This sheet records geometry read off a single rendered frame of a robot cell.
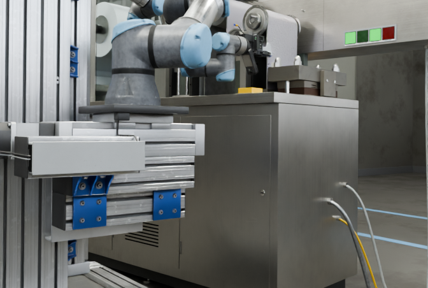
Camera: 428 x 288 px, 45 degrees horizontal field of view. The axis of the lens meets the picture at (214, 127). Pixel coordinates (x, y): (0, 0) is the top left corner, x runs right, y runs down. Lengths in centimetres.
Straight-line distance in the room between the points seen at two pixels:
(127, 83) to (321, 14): 141
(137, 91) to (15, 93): 32
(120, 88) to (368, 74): 811
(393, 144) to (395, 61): 151
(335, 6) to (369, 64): 682
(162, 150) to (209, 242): 87
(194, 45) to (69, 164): 44
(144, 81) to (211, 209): 92
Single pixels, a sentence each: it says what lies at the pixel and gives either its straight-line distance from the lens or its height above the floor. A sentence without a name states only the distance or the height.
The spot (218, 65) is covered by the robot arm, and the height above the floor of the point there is 102.
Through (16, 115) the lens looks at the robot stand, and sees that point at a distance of 143.
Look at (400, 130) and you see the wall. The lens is 1005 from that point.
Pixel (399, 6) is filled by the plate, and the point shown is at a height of 129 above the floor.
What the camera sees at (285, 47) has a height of 114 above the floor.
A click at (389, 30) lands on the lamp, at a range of 239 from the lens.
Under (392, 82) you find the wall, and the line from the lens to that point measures 988.
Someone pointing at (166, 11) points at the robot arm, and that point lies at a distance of 181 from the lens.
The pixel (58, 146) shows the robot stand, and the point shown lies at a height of 72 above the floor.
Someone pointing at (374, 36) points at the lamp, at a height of 118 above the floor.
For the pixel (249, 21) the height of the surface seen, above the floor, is 125.
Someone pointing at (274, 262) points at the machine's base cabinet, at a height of 27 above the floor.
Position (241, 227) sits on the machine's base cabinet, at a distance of 206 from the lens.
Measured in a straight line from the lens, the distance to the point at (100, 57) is 295.
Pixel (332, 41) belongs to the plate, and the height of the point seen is 118.
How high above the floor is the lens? 76
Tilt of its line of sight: level
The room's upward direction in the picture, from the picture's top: 1 degrees clockwise
